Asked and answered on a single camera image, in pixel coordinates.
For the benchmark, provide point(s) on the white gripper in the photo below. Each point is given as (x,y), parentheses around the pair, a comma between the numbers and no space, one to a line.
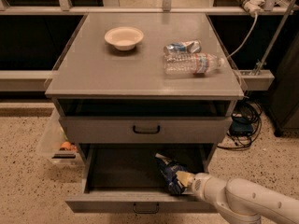
(199,184)

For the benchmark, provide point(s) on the blue chip bag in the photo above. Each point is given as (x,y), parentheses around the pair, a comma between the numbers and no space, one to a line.
(168,168)

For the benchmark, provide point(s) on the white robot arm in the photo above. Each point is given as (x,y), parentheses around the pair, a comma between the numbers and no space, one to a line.
(240,201)

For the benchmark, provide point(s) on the open lower grey drawer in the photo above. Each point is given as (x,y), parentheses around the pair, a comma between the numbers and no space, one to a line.
(125,178)

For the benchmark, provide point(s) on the grey drawer cabinet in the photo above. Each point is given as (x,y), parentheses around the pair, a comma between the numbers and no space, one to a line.
(97,80)

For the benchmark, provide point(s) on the closed upper grey drawer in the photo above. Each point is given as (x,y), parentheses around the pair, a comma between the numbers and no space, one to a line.
(92,130)

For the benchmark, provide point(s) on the dark blue box on floor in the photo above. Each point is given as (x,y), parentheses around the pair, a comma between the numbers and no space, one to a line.
(241,127)

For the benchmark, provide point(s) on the clear plastic water bottle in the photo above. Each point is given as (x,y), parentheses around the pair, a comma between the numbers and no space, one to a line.
(191,63)

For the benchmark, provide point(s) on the orange fruit in bin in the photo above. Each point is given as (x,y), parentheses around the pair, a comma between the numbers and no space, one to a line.
(67,146)

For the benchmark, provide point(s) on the crushed silver blue can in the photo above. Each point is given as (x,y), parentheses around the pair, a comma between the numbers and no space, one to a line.
(193,46)

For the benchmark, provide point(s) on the clear plastic storage bin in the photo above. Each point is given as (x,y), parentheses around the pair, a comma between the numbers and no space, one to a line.
(50,143)

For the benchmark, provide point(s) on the white paper bowl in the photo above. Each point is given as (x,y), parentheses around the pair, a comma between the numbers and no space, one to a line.
(124,38)

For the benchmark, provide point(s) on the white power strip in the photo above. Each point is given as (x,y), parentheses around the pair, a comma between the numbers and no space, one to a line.
(251,6)

